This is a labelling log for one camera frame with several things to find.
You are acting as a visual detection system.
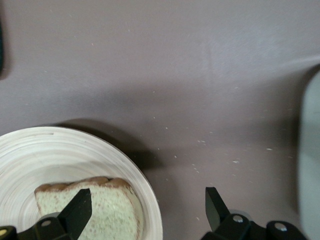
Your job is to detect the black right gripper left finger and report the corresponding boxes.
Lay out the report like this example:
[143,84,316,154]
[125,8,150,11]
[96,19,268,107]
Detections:
[0,188,93,240]

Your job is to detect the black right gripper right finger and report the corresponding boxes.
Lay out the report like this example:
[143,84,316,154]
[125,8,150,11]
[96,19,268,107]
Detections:
[201,186,308,240]

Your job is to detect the white bread slice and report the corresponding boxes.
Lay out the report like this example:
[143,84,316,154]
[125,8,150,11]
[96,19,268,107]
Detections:
[34,176,145,240]

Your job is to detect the round ribbed wooden plate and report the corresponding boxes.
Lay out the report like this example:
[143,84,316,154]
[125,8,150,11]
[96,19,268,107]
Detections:
[0,126,164,240]

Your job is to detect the chrome two-slot toaster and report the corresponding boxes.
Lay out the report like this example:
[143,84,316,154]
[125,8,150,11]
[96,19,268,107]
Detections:
[298,71,320,240]

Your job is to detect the brown table cover sheet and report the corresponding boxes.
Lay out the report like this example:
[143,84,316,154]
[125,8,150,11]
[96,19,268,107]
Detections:
[0,0,320,240]

